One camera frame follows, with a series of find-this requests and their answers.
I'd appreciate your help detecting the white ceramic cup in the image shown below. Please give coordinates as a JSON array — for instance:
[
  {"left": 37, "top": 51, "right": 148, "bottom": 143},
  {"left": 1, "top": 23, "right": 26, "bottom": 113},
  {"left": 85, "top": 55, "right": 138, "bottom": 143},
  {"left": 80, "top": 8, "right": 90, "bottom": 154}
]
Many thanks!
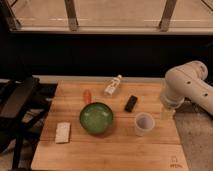
[{"left": 134, "top": 112, "right": 155, "bottom": 136}]

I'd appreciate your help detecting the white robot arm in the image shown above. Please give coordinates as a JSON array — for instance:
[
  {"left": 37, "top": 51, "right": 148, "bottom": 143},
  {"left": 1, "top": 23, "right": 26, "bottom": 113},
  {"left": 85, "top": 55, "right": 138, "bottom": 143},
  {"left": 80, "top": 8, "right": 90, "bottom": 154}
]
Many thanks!
[{"left": 160, "top": 61, "right": 213, "bottom": 119}]

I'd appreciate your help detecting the black rectangular block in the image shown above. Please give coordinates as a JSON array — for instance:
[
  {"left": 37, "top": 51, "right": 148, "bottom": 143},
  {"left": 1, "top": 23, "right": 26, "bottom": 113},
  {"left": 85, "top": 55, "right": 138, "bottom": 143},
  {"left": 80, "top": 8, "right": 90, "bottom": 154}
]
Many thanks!
[{"left": 124, "top": 96, "right": 138, "bottom": 112}]

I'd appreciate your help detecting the white plastic bottle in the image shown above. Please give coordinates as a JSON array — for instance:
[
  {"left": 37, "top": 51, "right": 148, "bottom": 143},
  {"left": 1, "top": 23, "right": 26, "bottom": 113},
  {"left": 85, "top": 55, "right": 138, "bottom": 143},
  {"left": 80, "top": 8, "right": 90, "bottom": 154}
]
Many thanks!
[{"left": 104, "top": 75, "right": 122, "bottom": 96}]

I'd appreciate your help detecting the green bowl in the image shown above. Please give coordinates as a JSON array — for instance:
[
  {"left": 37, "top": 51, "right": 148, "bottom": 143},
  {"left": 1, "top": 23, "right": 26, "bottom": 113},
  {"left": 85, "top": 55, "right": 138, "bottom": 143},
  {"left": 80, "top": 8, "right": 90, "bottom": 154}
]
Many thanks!
[{"left": 79, "top": 102, "right": 114, "bottom": 134}]

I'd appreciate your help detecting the orange carrot toy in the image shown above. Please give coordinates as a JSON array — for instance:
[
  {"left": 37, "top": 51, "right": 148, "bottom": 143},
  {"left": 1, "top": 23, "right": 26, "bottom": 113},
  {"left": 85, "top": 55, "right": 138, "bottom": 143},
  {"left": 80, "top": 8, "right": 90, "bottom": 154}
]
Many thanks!
[{"left": 83, "top": 90, "right": 92, "bottom": 104}]

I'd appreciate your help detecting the white sponge block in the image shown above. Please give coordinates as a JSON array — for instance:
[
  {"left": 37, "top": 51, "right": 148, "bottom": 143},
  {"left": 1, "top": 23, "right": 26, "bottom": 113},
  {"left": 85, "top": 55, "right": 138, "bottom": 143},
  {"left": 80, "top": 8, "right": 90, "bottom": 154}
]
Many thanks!
[{"left": 55, "top": 122, "right": 71, "bottom": 143}]

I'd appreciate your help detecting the black chair frame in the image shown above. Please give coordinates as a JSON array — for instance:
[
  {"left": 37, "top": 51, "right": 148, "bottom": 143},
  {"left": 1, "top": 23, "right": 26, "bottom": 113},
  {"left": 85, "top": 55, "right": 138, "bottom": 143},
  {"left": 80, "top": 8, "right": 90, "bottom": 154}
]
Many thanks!
[{"left": 0, "top": 77, "right": 57, "bottom": 169}]

